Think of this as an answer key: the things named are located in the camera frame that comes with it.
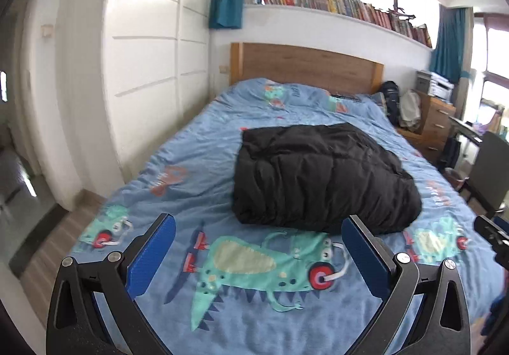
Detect large window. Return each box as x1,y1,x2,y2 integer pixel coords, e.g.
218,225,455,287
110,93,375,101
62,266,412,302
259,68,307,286
469,13,509,133

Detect dark backpack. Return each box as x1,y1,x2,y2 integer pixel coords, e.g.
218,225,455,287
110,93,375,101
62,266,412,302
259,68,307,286
378,80,401,126

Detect white wardrobe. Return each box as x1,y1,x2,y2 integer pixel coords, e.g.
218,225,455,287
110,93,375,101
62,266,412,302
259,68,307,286
101,0,221,181

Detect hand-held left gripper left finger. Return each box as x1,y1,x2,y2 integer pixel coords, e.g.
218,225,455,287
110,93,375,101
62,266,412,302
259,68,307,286
45,213,177,355

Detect dark model figure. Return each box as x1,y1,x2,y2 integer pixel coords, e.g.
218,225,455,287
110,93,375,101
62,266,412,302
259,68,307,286
387,5,418,22

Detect white printer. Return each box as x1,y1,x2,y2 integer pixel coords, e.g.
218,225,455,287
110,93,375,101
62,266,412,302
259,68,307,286
415,69,454,99

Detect wastebasket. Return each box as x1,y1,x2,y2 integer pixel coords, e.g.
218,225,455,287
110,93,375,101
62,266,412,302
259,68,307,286
444,167,466,192

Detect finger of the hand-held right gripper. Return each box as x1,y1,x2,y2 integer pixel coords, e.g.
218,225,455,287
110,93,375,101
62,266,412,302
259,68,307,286
473,215,509,272

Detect long teal curtain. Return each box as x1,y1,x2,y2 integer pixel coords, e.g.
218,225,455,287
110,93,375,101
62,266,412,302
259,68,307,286
429,5,472,81

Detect dark desk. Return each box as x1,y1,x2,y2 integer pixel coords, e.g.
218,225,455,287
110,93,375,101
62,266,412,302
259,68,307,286
449,115,488,149

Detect black puffer jacket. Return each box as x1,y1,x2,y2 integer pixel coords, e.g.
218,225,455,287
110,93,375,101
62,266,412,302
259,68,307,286
231,122,423,235

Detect pile of beige clothes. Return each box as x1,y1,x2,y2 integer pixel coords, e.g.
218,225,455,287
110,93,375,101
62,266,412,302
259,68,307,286
399,89,423,131

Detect black chair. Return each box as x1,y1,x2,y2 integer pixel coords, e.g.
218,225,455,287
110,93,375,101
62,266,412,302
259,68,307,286
459,131,509,216

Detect blue printed blanket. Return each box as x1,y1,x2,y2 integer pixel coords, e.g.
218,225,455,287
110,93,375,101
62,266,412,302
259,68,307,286
69,78,502,355

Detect wooden dresser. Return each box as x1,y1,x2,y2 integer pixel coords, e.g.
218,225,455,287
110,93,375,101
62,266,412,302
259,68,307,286
398,94,458,161

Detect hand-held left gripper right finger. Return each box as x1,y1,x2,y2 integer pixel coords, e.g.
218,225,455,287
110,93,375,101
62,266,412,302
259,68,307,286
341,214,472,355

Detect wooden headboard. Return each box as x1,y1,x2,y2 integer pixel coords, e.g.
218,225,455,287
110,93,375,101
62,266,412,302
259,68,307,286
230,42,386,95

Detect row of books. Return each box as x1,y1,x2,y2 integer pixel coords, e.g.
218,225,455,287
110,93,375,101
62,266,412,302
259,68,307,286
244,0,433,49

